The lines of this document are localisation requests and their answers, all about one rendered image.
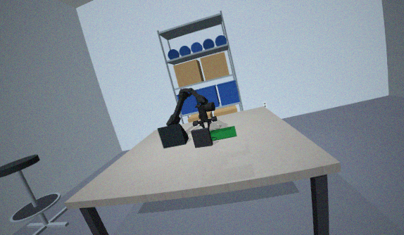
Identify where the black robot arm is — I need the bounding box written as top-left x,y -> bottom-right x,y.
166,88 -> 215,126

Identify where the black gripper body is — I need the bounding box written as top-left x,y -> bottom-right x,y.
193,112 -> 217,126

